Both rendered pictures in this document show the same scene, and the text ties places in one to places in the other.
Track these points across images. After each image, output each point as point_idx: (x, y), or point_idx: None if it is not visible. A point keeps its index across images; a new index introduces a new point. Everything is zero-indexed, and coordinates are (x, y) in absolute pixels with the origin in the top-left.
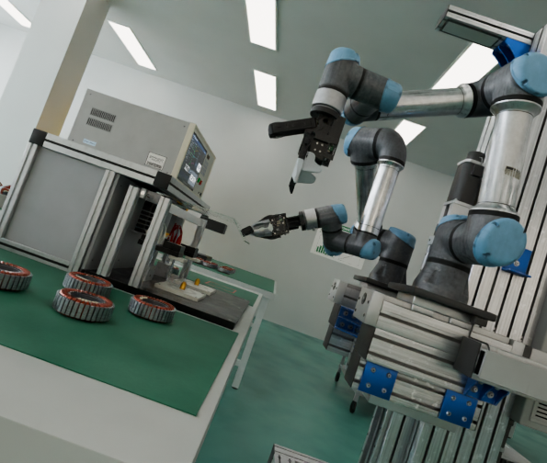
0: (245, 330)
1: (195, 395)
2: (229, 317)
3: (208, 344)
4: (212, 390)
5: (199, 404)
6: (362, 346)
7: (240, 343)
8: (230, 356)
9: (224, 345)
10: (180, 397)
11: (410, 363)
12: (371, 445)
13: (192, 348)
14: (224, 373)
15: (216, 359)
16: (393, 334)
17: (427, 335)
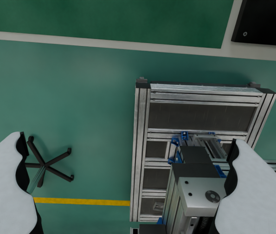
0: (249, 55)
1: (2, 24)
2: (260, 32)
3: (132, 19)
4: (24, 35)
5: None
6: (189, 168)
7: (180, 51)
8: (118, 43)
9: (146, 35)
10: None
11: (168, 196)
12: (219, 154)
13: (99, 6)
14: (69, 41)
15: (93, 31)
16: (174, 198)
17: (171, 224)
